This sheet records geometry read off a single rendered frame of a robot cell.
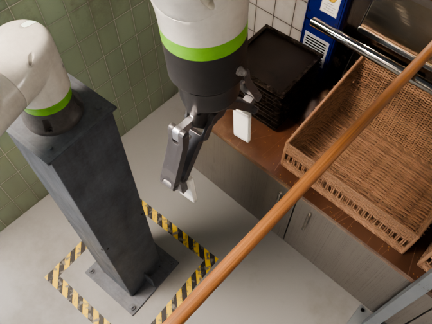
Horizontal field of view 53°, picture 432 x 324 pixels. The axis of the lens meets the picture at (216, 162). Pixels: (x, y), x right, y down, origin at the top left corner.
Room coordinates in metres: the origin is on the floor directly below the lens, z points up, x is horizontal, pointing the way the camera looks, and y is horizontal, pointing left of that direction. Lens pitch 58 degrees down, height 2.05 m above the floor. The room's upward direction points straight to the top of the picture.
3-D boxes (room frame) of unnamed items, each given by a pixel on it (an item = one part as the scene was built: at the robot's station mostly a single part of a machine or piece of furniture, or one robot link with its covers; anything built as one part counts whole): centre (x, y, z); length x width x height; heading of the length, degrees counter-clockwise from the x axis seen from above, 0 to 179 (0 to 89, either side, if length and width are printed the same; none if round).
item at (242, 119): (0.41, -0.04, 1.50); 0.03 x 0.01 x 0.07; 51
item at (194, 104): (0.36, 0.01, 1.63); 0.08 x 0.07 x 0.09; 142
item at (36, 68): (0.67, 0.41, 1.36); 0.16 x 0.13 x 0.19; 155
